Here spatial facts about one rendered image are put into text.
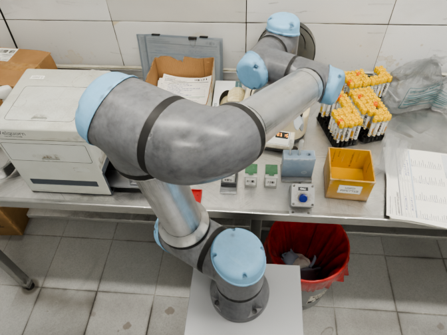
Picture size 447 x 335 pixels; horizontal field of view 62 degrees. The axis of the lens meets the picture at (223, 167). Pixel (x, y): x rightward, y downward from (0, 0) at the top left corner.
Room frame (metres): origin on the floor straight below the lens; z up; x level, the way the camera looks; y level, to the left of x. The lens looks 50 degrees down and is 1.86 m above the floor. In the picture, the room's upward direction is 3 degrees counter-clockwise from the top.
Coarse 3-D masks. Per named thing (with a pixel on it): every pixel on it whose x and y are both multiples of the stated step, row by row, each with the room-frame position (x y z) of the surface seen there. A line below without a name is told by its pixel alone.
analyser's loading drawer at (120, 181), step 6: (108, 174) 0.79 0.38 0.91; (114, 174) 0.79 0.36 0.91; (108, 180) 0.76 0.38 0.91; (114, 180) 0.76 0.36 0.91; (120, 180) 0.76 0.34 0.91; (126, 180) 0.76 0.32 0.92; (114, 186) 0.74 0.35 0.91; (120, 186) 0.73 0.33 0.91; (126, 186) 0.73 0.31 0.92; (132, 186) 0.73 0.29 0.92
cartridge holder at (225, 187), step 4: (236, 176) 0.76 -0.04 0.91; (236, 180) 0.75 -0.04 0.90; (224, 184) 0.73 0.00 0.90; (228, 184) 0.73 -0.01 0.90; (232, 184) 0.73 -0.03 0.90; (236, 184) 0.74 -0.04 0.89; (220, 188) 0.73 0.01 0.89; (224, 188) 0.73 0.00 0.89; (228, 188) 0.72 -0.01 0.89; (232, 188) 0.72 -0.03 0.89; (236, 188) 0.72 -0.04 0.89; (220, 192) 0.72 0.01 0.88; (224, 192) 0.71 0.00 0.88; (228, 192) 0.71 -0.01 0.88; (232, 192) 0.71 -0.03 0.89; (236, 192) 0.71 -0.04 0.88
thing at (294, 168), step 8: (288, 152) 0.79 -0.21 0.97; (296, 152) 0.79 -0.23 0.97; (304, 152) 0.79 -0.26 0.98; (312, 152) 0.79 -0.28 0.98; (288, 160) 0.76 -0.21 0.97; (296, 160) 0.76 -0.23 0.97; (304, 160) 0.76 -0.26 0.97; (312, 160) 0.76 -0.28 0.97; (288, 168) 0.76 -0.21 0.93; (296, 168) 0.76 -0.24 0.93; (304, 168) 0.76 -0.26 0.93; (312, 168) 0.76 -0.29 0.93; (288, 176) 0.76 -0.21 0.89; (296, 176) 0.76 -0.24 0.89; (304, 176) 0.76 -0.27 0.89
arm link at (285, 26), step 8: (272, 16) 0.79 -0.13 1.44; (280, 16) 0.79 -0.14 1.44; (288, 16) 0.79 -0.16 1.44; (296, 16) 0.79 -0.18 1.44; (272, 24) 0.76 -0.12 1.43; (280, 24) 0.76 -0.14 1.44; (288, 24) 0.75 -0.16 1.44; (296, 24) 0.76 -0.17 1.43; (272, 32) 0.76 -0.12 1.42; (280, 32) 0.75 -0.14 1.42; (288, 32) 0.75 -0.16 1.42; (296, 32) 0.76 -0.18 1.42; (288, 40) 0.74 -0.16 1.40; (296, 40) 0.76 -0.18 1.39; (288, 48) 0.73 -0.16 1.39; (296, 48) 0.76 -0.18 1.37
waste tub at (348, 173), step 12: (336, 156) 0.80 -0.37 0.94; (348, 156) 0.79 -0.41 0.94; (360, 156) 0.79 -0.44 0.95; (324, 168) 0.79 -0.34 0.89; (336, 168) 0.79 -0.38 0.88; (348, 168) 0.79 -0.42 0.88; (360, 168) 0.78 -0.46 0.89; (372, 168) 0.71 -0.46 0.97; (324, 180) 0.75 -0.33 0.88; (336, 180) 0.68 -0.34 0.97; (348, 180) 0.67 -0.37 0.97; (360, 180) 0.67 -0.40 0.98; (372, 180) 0.67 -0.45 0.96; (336, 192) 0.67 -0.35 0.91; (348, 192) 0.67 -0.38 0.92; (360, 192) 0.66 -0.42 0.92
